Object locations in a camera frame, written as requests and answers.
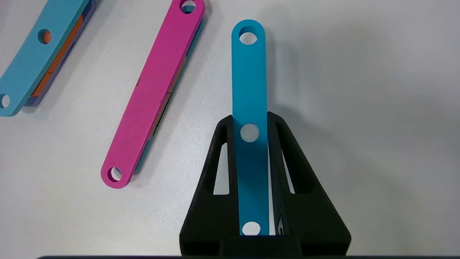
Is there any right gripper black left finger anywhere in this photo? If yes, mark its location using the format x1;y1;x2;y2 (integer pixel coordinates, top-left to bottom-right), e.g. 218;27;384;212
179;115;240;254

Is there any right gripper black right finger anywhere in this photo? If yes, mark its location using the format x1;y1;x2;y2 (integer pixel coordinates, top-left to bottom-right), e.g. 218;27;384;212
268;112;352;254

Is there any long pink bar with holes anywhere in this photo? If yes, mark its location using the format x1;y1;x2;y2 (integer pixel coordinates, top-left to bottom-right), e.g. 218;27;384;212
101;0;206;189

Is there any short blue bar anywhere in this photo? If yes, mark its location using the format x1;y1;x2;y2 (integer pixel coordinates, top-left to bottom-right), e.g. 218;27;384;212
231;19;270;237

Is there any long blue bar with holes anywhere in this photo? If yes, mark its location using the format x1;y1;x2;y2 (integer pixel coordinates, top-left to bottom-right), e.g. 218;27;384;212
0;0;96;117

